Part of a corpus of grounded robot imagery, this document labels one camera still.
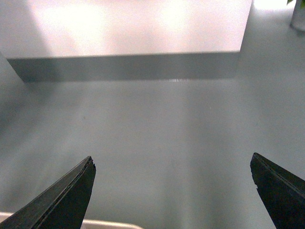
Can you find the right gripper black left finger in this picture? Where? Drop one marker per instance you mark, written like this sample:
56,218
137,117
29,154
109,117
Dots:
62,205

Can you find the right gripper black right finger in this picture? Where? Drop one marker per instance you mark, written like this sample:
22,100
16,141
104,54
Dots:
282,193

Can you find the cream plastic laundry hamper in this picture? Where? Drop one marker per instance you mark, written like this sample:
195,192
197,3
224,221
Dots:
87,223

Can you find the white plant pot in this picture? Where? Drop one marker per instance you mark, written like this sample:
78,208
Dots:
298,17

